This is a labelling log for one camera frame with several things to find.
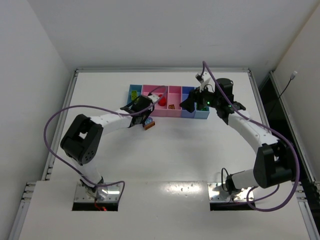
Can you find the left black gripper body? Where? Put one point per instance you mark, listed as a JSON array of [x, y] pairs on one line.
[[144, 116]]

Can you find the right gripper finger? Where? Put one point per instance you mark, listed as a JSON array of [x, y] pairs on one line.
[[188, 105], [195, 94]]

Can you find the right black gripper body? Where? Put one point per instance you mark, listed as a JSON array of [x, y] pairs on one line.
[[196, 97]]

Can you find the purple flower lego piece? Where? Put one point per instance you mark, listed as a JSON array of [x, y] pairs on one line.
[[148, 121]]

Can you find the brown small lego plate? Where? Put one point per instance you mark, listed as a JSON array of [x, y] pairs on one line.
[[171, 107]]

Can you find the red round lego piece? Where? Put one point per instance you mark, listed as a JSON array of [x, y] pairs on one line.
[[162, 100]]

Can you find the lime long lego brick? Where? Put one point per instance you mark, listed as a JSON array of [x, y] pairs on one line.
[[133, 95]]

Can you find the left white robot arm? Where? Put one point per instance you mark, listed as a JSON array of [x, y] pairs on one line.
[[81, 140]]

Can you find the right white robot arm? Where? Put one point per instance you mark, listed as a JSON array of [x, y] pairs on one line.
[[274, 163]]

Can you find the periwinkle blue bin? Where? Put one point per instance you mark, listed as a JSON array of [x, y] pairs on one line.
[[185, 93]]

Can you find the right light blue bin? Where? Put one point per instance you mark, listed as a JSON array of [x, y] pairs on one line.
[[202, 114]]

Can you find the light blue bin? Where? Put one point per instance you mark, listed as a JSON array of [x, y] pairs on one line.
[[136, 87], [202, 114]]

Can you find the pink divided tray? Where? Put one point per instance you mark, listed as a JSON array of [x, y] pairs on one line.
[[173, 97]]

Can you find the left light blue bin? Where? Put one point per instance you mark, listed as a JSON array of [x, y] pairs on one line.
[[136, 87]]

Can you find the white front board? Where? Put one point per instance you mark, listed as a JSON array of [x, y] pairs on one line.
[[154, 210]]

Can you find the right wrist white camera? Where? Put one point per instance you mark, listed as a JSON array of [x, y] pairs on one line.
[[203, 79]]

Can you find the wrist white camera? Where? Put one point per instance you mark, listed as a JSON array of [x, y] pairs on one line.
[[154, 98], [203, 79]]

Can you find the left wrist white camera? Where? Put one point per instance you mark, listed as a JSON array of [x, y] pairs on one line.
[[154, 98]]

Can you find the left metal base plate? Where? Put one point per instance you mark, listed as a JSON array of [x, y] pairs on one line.
[[105, 194]]

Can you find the metal base plate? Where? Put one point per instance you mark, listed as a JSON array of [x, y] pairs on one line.
[[105, 194], [217, 195]]

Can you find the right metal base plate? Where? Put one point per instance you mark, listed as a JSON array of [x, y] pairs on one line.
[[217, 195]]

